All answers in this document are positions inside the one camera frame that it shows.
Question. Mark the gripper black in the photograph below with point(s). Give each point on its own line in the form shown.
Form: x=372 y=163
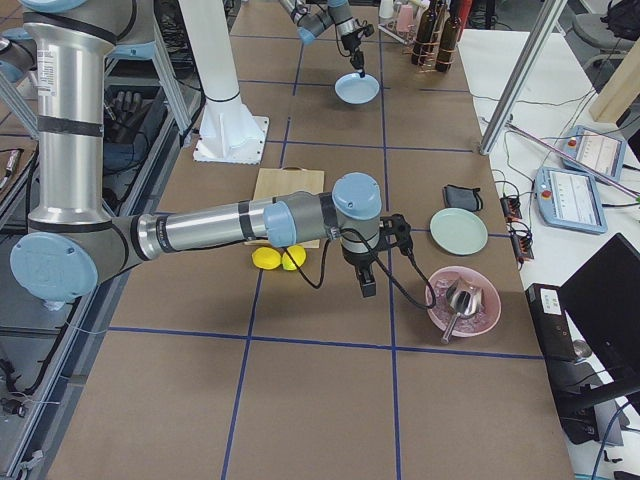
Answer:
x=358 y=261
x=354 y=46

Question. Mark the light blue plate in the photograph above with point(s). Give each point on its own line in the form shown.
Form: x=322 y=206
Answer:
x=356 y=89

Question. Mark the light green plate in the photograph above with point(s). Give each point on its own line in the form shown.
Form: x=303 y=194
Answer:
x=458 y=231

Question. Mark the yellow lemon upper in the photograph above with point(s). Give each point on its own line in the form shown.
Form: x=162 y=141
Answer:
x=293 y=257

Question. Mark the yellow lemon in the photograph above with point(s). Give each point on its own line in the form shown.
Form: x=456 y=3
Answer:
x=293 y=257
x=266 y=258

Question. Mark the pink bowl with ice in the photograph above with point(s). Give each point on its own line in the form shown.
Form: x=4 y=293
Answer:
x=488 y=313

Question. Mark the dark wine bottle right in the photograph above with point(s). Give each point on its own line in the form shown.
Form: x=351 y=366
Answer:
x=448 y=38

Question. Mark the yellow lemon lower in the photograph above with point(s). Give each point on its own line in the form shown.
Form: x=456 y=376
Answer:
x=266 y=258

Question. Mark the metal ice scoop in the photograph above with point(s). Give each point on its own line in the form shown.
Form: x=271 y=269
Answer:
x=464 y=299

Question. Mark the grey folded cloth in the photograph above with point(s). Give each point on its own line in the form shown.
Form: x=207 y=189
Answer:
x=463 y=198

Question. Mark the wooden cutting board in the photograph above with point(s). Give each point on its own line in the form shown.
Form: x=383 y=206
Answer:
x=285 y=192

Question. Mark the orange black power strip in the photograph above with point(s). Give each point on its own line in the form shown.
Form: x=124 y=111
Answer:
x=520 y=234

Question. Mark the black computer box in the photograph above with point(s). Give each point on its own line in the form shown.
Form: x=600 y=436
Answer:
x=551 y=326

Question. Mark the teach pendant near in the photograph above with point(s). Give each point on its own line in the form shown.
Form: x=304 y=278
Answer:
x=569 y=200

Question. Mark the teach pendant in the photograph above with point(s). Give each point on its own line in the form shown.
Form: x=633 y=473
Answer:
x=569 y=200
x=602 y=152

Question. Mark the black computer monitor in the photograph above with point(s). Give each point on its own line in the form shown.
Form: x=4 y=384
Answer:
x=602 y=300

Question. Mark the teach pendant far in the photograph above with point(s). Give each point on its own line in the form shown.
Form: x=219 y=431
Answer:
x=602 y=152

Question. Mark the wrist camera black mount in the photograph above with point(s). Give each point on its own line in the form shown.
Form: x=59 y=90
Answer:
x=396 y=233

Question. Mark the copper wire bottle rack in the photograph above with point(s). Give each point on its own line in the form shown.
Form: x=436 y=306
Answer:
x=437 y=36

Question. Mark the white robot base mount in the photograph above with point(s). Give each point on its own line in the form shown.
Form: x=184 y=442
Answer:
x=228 y=131

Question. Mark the aluminium frame post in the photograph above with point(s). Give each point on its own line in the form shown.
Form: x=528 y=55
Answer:
x=532 y=49

